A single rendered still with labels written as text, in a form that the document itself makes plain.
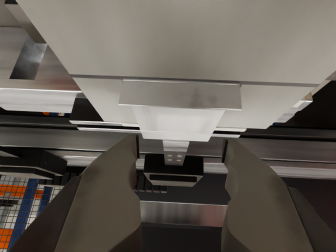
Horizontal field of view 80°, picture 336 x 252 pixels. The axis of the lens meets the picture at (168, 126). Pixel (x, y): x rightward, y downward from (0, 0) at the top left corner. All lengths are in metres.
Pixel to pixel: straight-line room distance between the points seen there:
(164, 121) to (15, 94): 0.18
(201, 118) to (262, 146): 0.33
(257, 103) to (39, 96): 0.24
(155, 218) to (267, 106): 0.15
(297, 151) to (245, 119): 0.35
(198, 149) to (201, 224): 0.27
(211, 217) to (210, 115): 0.10
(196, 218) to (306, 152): 0.39
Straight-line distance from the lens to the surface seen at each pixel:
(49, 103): 0.31
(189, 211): 0.22
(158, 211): 0.22
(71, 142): 0.53
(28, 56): 0.33
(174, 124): 0.22
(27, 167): 0.50
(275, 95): 0.18
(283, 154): 0.54
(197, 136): 0.25
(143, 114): 0.20
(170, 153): 0.32
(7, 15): 0.35
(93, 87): 0.18
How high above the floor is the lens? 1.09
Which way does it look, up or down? 23 degrees down
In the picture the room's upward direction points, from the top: 177 degrees counter-clockwise
